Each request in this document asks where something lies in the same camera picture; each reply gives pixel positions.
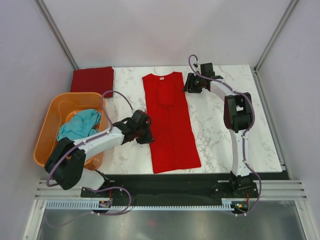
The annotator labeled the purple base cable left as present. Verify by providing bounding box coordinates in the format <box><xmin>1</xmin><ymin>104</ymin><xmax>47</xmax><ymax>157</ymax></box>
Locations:
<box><xmin>47</xmin><ymin>186</ymin><xmax>133</xmax><ymax>228</ymax></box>

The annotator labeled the right aluminium frame post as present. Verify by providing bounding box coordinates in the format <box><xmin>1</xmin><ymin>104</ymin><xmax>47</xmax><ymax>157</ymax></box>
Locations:
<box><xmin>251</xmin><ymin>0</ymin><xmax>300</xmax><ymax>75</ymax></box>

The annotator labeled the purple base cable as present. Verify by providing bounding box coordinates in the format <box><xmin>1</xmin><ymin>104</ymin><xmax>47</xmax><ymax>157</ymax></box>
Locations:
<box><xmin>231</xmin><ymin>174</ymin><xmax>262</xmax><ymax>218</ymax></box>
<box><xmin>47</xmin><ymin>186</ymin><xmax>133</xmax><ymax>228</ymax></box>

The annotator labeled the bright red t shirt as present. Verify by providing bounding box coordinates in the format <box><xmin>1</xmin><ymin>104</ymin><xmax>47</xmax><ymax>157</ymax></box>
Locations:
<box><xmin>142</xmin><ymin>71</ymin><xmax>201</xmax><ymax>174</ymax></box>

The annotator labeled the folded dark red t shirt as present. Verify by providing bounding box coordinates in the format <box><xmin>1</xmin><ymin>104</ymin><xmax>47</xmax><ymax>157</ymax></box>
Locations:
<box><xmin>70</xmin><ymin>66</ymin><xmax>114</xmax><ymax>95</ymax></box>

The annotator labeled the aluminium frame post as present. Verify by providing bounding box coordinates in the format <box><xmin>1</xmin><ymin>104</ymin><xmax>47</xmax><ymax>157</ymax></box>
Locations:
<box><xmin>34</xmin><ymin>0</ymin><xmax>79</xmax><ymax>70</ymax></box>
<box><xmin>251</xmin><ymin>0</ymin><xmax>300</xmax><ymax>75</ymax></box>

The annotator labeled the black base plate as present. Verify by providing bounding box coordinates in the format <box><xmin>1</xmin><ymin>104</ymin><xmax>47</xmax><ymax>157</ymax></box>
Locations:
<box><xmin>80</xmin><ymin>173</ymin><xmax>259</xmax><ymax>207</ymax></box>

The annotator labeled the orange plastic basket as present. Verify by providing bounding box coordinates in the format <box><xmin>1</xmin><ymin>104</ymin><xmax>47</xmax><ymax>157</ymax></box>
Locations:
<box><xmin>33</xmin><ymin>92</ymin><xmax>106</xmax><ymax>167</ymax></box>

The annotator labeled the teal t shirt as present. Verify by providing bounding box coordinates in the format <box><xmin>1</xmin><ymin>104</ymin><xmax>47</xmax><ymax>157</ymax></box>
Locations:
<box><xmin>56</xmin><ymin>109</ymin><xmax>102</xmax><ymax>141</ymax></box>

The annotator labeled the white slotted cable duct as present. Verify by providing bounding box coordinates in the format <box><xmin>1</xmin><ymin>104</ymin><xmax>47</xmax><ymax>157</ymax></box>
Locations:
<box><xmin>46</xmin><ymin>198</ymin><xmax>237</xmax><ymax>211</ymax></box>

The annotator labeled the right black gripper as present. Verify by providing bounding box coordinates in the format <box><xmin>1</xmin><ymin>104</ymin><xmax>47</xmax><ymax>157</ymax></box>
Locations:
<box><xmin>182</xmin><ymin>72</ymin><xmax>205</xmax><ymax>94</ymax></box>

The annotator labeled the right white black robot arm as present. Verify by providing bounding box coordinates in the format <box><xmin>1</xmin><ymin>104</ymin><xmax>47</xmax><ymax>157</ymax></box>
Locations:
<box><xmin>182</xmin><ymin>62</ymin><xmax>255</xmax><ymax>178</ymax></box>

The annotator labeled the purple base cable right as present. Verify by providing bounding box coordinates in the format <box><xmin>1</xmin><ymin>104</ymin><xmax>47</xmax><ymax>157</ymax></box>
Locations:
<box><xmin>231</xmin><ymin>174</ymin><xmax>262</xmax><ymax>218</ymax></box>

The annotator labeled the left aluminium frame post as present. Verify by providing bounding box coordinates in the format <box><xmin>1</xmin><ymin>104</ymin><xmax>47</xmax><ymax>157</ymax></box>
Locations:
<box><xmin>34</xmin><ymin>0</ymin><xmax>79</xmax><ymax>70</ymax></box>

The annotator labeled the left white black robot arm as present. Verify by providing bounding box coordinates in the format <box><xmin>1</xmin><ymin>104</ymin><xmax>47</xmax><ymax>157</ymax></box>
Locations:
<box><xmin>44</xmin><ymin>109</ymin><xmax>154</xmax><ymax>197</ymax></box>

